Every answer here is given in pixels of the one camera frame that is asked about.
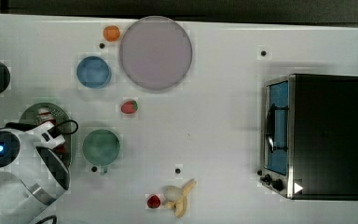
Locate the red ketchup bottle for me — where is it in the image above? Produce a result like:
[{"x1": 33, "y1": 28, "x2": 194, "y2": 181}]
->
[{"x1": 38, "y1": 107, "x2": 65, "y2": 155}]

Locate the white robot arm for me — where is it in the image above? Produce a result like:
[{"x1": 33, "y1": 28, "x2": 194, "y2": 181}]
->
[{"x1": 0, "y1": 129, "x2": 70, "y2": 224}]

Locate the green oval strainer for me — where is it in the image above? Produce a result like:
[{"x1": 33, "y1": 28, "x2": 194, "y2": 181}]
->
[{"x1": 20, "y1": 103, "x2": 76, "y2": 168}]

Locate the toy strawberry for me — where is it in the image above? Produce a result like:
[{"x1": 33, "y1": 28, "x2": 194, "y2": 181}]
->
[{"x1": 120, "y1": 100, "x2": 138, "y2": 115}]

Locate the large grey plate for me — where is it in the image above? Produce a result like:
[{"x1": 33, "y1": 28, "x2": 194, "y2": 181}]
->
[{"x1": 119, "y1": 16, "x2": 192, "y2": 91}]

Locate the green mug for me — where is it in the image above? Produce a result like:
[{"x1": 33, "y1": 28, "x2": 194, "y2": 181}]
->
[{"x1": 82, "y1": 129, "x2": 121, "y2": 175}]

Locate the peeled banana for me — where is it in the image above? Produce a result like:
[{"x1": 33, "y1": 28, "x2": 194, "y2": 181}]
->
[{"x1": 163, "y1": 179, "x2": 197, "y2": 218}]

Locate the small red fruit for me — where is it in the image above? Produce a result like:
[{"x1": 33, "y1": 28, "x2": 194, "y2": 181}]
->
[{"x1": 146, "y1": 195, "x2": 161, "y2": 209}]

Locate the blue bowl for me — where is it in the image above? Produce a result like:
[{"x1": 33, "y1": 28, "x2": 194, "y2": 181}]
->
[{"x1": 76, "y1": 56, "x2": 112, "y2": 89}]

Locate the orange fruit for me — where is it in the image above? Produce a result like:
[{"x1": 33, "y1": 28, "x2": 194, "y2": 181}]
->
[{"x1": 103, "y1": 25, "x2": 120, "y2": 42}]

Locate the black toaster oven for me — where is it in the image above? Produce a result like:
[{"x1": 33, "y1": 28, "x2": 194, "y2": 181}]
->
[{"x1": 257, "y1": 74, "x2": 358, "y2": 201}]

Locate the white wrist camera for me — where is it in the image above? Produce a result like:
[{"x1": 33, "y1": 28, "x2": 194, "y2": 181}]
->
[{"x1": 31, "y1": 121, "x2": 65, "y2": 149}]

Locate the black cable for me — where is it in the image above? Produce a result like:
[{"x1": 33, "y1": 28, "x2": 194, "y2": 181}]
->
[{"x1": 4, "y1": 119, "x2": 79, "y2": 136}]

